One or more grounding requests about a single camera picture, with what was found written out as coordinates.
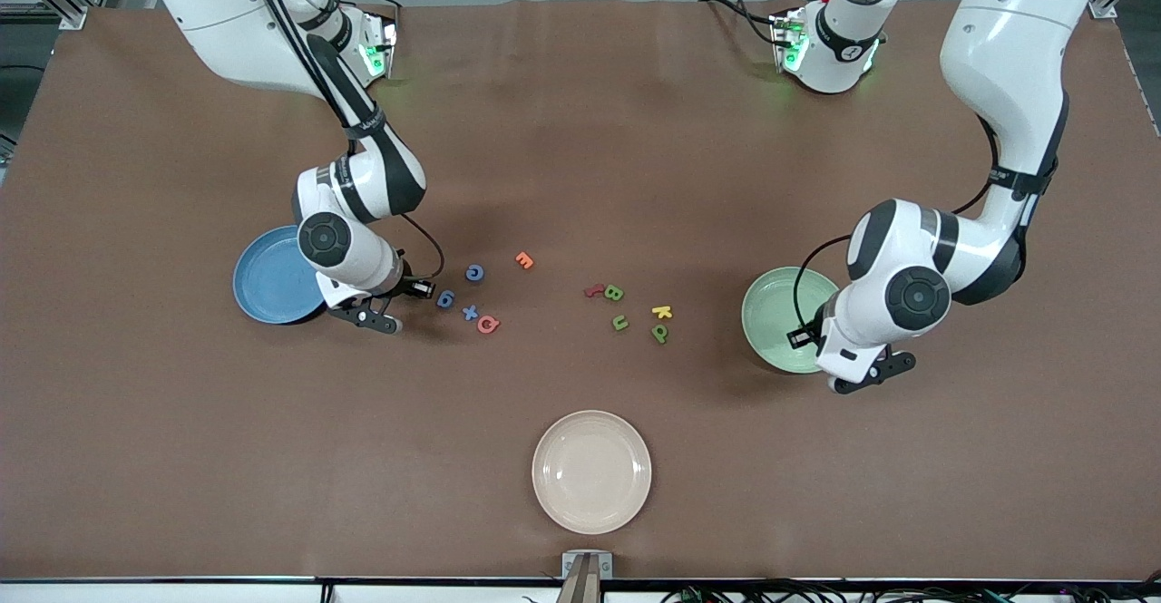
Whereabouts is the light green plate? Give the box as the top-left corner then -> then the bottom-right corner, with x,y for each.
741,266 -> 840,374

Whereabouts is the black left arm base cable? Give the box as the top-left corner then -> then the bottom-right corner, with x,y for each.
698,0 -> 788,47

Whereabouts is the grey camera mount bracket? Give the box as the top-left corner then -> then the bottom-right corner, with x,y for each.
561,550 -> 615,603

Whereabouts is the brown table cover sheet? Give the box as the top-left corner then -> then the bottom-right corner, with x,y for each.
0,0 -> 1161,583

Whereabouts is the white table frame edge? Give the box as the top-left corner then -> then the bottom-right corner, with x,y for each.
0,579 -> 1161,603

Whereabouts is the black arm base cable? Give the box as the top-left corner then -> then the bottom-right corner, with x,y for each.
698,0 -> 788,47
336,0 -> 405,53

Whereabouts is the blue plate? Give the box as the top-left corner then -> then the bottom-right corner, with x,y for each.
232,225 -> 329,326

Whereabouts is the beige plate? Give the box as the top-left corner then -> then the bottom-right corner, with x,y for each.
532,410 -> 653,536

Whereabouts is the black right arm base cable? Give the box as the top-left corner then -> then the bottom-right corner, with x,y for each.
336,0 -> 405,53

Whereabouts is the black cable bundle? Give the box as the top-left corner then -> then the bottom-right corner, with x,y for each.
658,576 -> 1161,603

